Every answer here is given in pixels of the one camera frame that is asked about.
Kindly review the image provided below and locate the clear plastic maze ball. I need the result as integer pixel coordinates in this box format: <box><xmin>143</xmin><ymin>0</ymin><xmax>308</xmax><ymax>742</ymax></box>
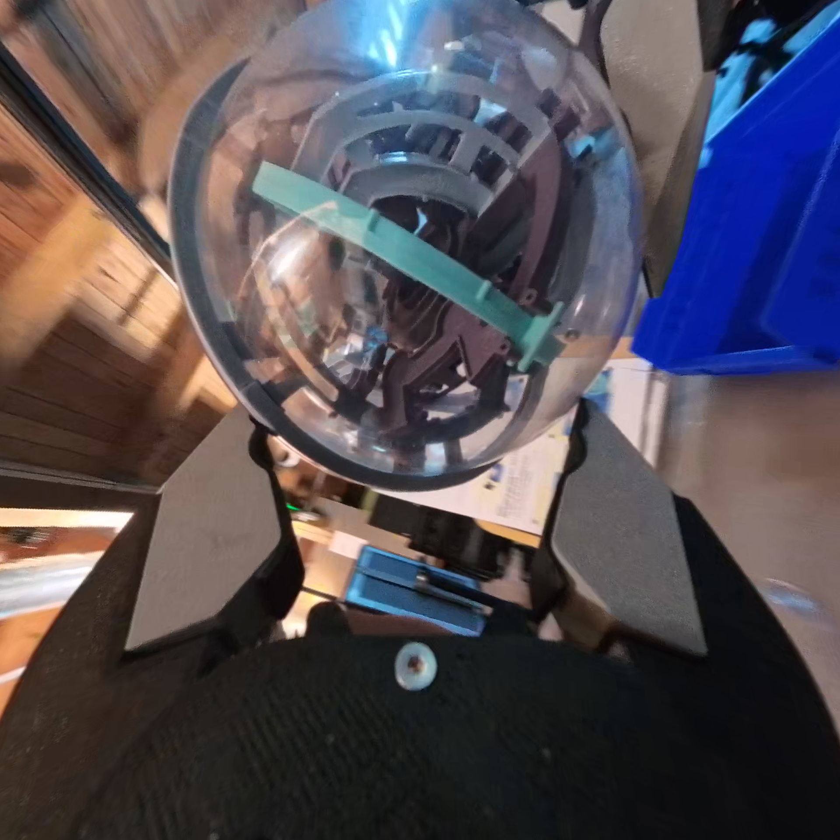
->
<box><xmin>167</xmin><ymin>0</ymin><xmax>647</xmax><ymax>493</ymax></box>

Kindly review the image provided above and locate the black device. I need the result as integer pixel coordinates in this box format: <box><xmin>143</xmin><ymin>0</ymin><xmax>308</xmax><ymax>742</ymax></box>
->
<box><xmin>367</xmin><ymin>492</ymin><xmax>546</xmax><ymax>581</ymax></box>

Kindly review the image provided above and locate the blue plastic bin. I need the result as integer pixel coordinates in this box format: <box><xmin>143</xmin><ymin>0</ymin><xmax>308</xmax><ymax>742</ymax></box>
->
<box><xmin>630</xmin><ymin>10</ymin><xmax>840</xmax><ymax>376</ymax></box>

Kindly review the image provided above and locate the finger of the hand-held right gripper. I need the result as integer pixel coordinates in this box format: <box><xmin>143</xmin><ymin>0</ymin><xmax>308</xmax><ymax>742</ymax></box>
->
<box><xmin>577</xmin><ymin>0</ymin><xmax>719</xmax><ymax>301</ymax></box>

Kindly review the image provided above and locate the printed instruction sheet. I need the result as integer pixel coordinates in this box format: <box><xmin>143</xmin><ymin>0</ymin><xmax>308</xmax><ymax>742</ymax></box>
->
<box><xmin>387</xmin><ymin>364</ymin><xmax>658</xmax><ymax>538</ymax></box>

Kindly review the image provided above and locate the black metal rail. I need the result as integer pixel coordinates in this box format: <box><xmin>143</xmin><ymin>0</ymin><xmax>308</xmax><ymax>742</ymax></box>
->
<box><xmin>0</xmin><ymin>42</ymin><xmax>175</xmax><ymax>266</ymax></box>

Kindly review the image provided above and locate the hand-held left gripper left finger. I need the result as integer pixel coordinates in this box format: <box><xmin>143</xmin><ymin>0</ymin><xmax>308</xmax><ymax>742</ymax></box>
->
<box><xmin>123</xmin><ymin>407</ymin><xmax>306</xmax><ymax>657</ymax></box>

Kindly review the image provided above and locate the blue case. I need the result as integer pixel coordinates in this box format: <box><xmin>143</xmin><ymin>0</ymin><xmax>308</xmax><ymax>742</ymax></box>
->
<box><xmin>346</xmin><ymin>545</ymin><xmax>490</xmax><ymax>637</ymax></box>

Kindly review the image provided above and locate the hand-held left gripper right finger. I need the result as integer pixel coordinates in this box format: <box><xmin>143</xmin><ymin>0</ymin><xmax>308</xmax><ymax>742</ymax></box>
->
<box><xmin>529</xmin><ymin>398</ymin><xmax>710</xmax><ymax>658</ymax></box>

